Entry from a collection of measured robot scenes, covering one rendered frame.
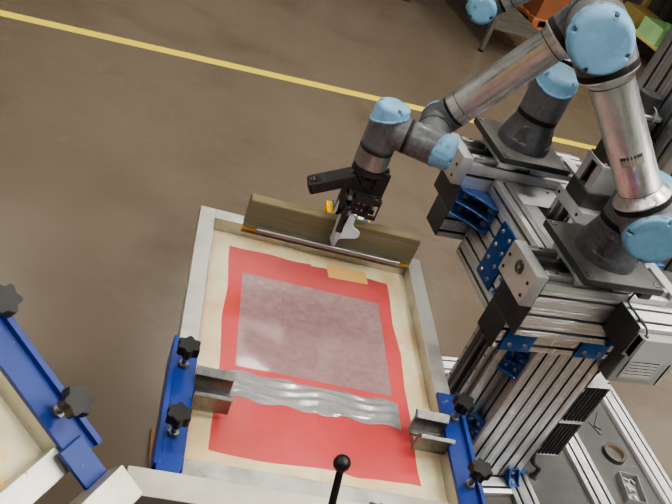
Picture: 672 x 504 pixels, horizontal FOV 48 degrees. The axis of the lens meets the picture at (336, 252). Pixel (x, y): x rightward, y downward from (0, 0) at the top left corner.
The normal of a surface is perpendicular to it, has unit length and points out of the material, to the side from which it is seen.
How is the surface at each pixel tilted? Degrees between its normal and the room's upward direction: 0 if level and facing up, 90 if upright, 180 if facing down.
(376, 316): 0
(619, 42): 85
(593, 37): 85
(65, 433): 32
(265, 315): 0
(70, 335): 0
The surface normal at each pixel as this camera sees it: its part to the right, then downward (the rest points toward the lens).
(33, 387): 0.72, -0.38
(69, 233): 0.33, -0.77
